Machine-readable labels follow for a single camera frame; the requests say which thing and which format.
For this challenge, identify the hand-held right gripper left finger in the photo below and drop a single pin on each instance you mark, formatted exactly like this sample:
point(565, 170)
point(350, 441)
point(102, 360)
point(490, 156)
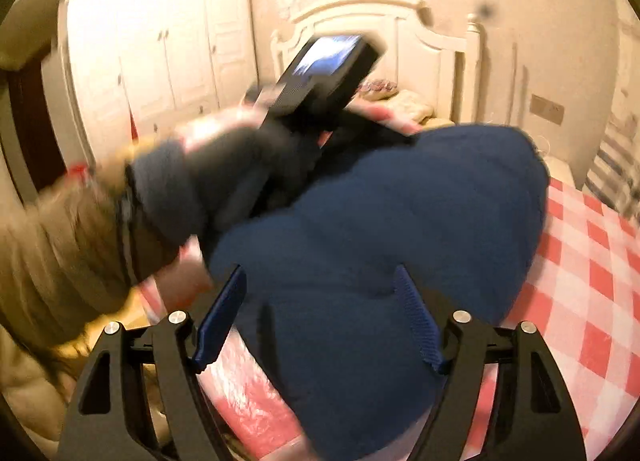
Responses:
point(220, 316)

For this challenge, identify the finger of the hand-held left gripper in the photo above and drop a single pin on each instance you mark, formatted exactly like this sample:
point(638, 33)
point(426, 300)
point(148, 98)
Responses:
point(372, 127)

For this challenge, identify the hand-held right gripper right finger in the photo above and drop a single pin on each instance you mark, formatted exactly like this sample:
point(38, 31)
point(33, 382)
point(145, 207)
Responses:
point(421, 326)

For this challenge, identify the dark blue padded jacket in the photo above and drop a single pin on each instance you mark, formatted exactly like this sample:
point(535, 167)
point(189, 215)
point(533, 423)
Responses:
point(380, 241)

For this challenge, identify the person's left hand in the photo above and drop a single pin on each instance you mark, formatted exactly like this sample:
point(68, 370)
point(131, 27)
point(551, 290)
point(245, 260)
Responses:
point(220, 181)

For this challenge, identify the patterned round pillow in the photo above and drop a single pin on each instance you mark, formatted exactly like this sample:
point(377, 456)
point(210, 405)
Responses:
point(380, 87)

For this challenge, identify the cream yellow blankets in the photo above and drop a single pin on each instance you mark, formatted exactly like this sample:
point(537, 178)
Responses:
point(412, 105)

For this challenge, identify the yellow cloth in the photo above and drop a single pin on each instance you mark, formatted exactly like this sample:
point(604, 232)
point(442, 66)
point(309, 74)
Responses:
point(440, 122)

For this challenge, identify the white bed headboard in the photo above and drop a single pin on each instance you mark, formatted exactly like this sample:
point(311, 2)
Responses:
point(400, 41)

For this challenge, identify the red white checked bedsheet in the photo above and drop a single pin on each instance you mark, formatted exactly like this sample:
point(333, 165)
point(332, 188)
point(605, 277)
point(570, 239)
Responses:
point(565, 291)

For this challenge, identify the white wardrobe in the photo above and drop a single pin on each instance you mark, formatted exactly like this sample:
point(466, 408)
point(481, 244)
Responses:
point(160, 51)

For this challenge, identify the white bedside table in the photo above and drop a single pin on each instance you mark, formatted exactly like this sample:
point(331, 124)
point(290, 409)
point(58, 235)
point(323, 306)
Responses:
point(557, 168)

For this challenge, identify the tan puffer coat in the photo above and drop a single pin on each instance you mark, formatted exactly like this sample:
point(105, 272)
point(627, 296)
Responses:
point(30, 391)

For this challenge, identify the striped curtain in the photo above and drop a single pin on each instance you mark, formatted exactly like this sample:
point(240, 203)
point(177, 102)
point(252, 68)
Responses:
point(612, 166)

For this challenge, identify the dark wooden door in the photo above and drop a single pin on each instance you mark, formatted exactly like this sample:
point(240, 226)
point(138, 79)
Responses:
point(30, 131)

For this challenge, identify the wall switch plate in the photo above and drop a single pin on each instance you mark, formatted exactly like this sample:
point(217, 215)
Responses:
point(546, 108)

